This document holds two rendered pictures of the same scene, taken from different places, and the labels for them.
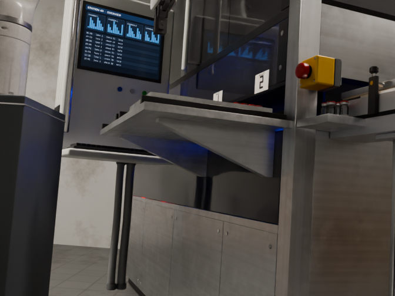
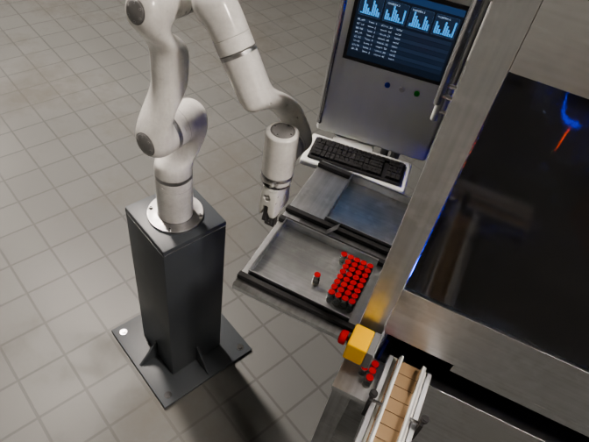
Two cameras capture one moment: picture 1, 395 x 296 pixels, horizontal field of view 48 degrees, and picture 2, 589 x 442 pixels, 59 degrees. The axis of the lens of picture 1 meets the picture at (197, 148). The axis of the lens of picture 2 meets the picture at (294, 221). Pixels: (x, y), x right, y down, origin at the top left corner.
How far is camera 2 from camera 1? 165 cm
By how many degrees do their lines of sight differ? 61
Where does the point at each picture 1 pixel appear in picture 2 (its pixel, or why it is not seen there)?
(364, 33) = (453, 329)
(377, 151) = (433, 399)
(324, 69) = (351, 353)
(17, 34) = (172, 192)
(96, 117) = (356, 108)
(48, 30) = not seen: outside the picture
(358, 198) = not seen: hidden behind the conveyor
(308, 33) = (379, 303)
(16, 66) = (174, 209)
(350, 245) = not seen: hidden behind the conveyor
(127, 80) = (399, 76)
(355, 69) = (429, 346)
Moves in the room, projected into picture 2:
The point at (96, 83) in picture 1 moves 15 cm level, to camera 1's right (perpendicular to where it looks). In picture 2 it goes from (361, 74) to (390, 93)
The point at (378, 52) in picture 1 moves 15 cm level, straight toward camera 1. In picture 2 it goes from (468, 348) to (416, 366)
